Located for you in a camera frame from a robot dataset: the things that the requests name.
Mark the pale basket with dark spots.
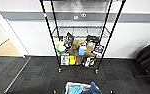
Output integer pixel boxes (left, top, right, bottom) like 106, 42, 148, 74
64, 81, 103, 94

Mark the dark blue plush toy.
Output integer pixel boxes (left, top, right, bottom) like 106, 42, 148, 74
82, 81, 103, 94

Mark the light blue plush toy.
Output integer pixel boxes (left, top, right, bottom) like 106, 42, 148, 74
70, 85, 84, 94

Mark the black and yellow packet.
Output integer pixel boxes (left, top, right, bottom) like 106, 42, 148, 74
83, 56, 96, 68

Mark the dark printed packet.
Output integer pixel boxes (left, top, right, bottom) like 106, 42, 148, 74
93, 43, 106, 56

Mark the black office chair with bag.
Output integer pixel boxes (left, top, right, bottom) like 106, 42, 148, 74
135, 37, 150, 80

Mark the brown cardboard carton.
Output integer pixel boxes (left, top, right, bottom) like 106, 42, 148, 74
72, 38, 89, 52

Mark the black box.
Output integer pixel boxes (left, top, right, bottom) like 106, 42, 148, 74
85, 34, 101, 45

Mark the black wire shelf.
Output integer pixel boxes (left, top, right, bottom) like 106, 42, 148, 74
39, 0, 127, 75

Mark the white door frame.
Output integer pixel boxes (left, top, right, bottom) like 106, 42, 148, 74
0, 0, 29, 60

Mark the white wall outlet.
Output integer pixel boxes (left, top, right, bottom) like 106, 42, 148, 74
73, 15, 80, 21

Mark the round white wall socket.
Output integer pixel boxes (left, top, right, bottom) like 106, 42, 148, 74
81, 12, 88, 18

